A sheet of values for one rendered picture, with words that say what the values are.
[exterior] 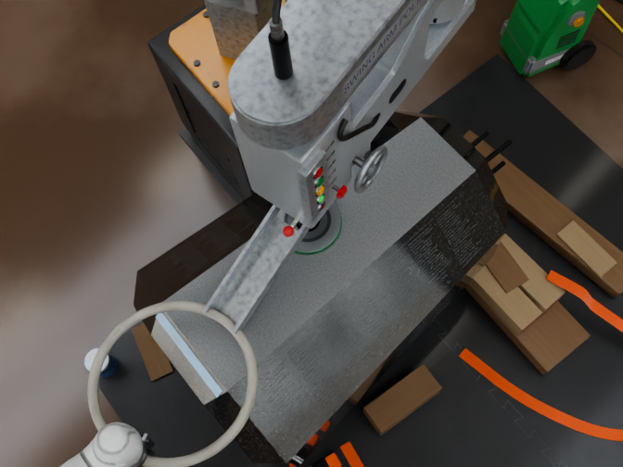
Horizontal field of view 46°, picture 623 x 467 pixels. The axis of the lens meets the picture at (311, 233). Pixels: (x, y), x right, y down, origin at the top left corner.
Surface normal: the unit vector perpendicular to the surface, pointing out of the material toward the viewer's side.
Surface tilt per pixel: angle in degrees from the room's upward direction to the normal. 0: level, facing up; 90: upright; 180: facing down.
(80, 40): 0
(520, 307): 0
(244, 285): 16
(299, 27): 0
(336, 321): 45
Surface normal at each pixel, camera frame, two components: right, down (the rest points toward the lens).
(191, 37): -0.06, -0.36
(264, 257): -0.22, -0.14
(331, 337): 0.43, 0.23
